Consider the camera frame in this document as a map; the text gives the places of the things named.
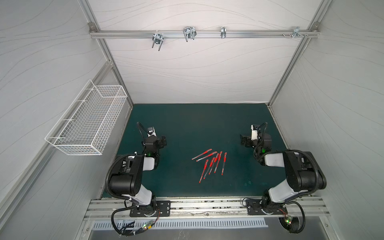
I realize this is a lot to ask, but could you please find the red pen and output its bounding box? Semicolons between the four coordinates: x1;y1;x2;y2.
199;159;209;184
214;151;223;173
221;152;227;176
196;152;217;162
209;153;220;175
191;149;212;160
203;157;216;179

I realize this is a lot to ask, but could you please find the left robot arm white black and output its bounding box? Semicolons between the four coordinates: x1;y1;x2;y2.
105;136;167;209

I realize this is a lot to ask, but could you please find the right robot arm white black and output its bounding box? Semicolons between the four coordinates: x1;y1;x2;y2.
240;134;327;214

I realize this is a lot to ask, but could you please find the green table mat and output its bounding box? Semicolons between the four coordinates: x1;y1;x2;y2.
118;104;286;197

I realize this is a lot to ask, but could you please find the metal U-bolt clamp left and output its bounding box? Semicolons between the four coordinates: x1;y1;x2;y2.
152;33;164;51

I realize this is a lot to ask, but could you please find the metal u-bolt clamp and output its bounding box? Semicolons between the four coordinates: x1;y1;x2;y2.
152;33;164;51
183;27;197;42

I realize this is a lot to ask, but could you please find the metal U-bolt clamp middle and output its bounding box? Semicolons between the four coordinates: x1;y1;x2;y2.
183;27;197;42

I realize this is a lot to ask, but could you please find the metal bolt clamp right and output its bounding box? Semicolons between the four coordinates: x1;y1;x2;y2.
282;27;309;39

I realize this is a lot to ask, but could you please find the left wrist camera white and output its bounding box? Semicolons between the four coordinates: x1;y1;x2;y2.
147;127;157;137

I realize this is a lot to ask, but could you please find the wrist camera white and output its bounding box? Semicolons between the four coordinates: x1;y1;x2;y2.
251;125;260;141
147;127;157;137

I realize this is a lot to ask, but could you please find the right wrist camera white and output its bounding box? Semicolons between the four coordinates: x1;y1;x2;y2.
251;125;260;141

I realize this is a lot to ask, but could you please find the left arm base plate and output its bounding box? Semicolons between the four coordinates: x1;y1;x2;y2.
130;201;171;218

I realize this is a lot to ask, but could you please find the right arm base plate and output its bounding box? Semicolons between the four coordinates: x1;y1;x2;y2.
242;198;288;216

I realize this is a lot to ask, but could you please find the white wire basket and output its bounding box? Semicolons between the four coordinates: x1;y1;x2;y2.
45;80;128;156

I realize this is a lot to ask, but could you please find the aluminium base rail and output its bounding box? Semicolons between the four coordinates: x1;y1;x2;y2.
84;196;331;220

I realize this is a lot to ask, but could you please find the white slotted cable duct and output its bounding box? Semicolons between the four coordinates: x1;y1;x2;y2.
92;217;269;231

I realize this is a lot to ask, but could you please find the left base cable bundle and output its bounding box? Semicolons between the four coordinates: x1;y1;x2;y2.
110;206;160;237

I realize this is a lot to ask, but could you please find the small metal bracket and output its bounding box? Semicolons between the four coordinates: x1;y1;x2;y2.
221;27;227;39

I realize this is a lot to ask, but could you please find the aluminium crossbar rail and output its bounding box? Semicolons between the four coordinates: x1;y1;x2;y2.
90;29;321;39

